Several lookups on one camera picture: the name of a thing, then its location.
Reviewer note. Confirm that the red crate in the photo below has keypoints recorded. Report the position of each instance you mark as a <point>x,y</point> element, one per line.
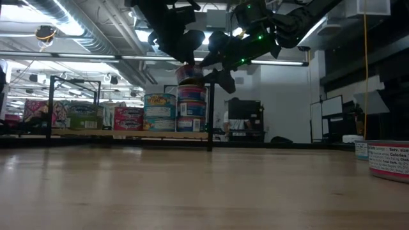
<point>12,121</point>

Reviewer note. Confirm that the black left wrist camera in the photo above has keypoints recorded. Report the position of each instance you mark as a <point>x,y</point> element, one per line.
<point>183,14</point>

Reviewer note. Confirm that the black cabinet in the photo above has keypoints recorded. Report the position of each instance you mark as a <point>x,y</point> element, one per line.
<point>246,107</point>

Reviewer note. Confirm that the black bag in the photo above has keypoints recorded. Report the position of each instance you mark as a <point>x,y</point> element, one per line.
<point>281,140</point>

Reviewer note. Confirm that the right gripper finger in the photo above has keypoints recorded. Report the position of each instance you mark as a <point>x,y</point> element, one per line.
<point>212,62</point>
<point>223,78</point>

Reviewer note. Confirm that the silver-lid green label can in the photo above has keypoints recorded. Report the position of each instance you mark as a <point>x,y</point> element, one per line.
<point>84,123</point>

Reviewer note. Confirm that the grey wall vent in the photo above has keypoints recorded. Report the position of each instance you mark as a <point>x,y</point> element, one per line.
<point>239,80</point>

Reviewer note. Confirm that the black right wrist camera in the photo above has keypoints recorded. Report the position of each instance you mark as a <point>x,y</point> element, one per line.
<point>252,16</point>

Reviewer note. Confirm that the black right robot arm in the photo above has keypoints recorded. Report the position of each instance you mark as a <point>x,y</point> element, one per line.
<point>297,22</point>

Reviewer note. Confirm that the white board panel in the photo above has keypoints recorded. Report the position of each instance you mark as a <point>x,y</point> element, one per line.
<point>332,107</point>

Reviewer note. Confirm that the silver ventilation duct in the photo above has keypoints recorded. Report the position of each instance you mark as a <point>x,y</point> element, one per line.
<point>96,35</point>

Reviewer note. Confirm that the wooden shelf board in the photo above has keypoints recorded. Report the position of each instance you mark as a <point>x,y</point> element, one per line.
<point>128,134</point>

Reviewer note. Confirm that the silver-lid teal label can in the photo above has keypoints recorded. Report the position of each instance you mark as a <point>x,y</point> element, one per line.
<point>159,111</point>
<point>361,150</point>
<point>158,125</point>

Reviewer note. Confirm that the silver-lid red label can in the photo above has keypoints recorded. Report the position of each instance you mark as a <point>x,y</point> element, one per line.
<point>388,159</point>
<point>128,125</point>

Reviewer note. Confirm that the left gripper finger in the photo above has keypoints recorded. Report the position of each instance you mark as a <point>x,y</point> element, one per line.
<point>187,57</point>

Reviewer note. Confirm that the black table frame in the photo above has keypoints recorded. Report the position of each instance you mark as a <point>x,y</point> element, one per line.
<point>271,145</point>

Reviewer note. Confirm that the teal yellow label can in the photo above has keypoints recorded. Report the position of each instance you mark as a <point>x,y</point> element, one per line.
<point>159,99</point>

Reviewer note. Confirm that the grey ceiling box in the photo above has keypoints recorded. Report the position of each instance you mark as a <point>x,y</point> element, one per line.
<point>217,19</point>

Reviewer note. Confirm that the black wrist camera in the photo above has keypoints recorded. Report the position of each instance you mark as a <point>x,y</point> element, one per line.
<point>183,14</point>
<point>252,16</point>

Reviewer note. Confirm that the small white ceiling unit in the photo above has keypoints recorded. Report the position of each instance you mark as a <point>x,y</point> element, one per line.
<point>329,28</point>

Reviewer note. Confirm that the large white ceiling unit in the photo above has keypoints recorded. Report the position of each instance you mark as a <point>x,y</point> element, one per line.
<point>367,8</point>

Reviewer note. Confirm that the white angled panel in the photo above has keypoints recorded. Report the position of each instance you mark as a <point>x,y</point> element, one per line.
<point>372,102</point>

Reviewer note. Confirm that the black dome camera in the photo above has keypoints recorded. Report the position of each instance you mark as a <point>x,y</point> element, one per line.
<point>303,48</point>

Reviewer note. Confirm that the pendant light bar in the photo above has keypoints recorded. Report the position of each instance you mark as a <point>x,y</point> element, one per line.
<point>278,63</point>
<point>86,56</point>
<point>140,57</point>

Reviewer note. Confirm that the black shelf side frame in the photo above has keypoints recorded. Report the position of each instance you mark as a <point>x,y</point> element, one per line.
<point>49,108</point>
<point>211,121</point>

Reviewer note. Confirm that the white box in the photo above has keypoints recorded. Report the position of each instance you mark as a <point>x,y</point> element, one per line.
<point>351,138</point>

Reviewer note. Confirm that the person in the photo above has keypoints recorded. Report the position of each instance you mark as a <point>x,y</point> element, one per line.
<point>236,124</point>

